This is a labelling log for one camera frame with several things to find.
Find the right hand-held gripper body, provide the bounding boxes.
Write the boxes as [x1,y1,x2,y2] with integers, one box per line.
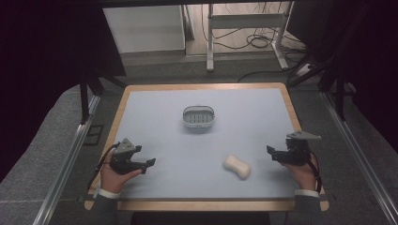
[280,130,323,167]

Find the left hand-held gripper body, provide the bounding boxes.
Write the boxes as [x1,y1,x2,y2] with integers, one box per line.
[109,138,143,175]

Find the person's left hand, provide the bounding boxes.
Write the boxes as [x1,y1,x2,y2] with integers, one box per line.
[99,152,144,195]

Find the person's right hand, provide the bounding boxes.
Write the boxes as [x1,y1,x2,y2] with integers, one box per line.
[282,153,318,192]

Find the cream bone-shaped toy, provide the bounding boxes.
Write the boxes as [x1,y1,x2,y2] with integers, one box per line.
[222,154,253,181]

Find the light blue table mat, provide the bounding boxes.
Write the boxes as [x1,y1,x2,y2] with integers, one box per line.
[113,87,300,201]

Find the grey soap dish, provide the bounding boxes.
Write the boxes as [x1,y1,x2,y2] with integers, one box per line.
[181,105,216,129]

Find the black metal stand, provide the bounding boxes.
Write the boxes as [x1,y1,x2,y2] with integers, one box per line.
[77,72,128,126]
[286,46,356,122]

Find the white power strip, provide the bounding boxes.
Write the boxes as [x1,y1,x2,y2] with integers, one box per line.
[295,63,314,78]

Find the dark curtain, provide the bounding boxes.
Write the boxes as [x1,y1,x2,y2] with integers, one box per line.
[0,0,128,184]
[285,0,398,155]

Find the white cabinet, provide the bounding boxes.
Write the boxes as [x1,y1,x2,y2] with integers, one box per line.
[102,5,187,54]

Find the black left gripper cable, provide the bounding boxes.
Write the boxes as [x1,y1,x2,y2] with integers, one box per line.
[86,142,121,192]

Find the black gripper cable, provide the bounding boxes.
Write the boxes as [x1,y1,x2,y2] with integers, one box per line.
[86,142,121,192]
[309,150,324,194]

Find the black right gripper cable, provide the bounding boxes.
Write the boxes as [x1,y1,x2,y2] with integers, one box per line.
[309,150,324,194]

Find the black floor bracket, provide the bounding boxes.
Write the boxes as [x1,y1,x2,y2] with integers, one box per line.
[83,124,105,146]

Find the aluminium rail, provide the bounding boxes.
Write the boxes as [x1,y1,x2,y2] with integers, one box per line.
[321,91,398,225]
[32,95,101,225]

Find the black floor cables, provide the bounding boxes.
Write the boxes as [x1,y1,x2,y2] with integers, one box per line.
[201,2,307,52]

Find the white metal desk frame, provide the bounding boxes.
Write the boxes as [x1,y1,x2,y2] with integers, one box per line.
[206,2,296,73]

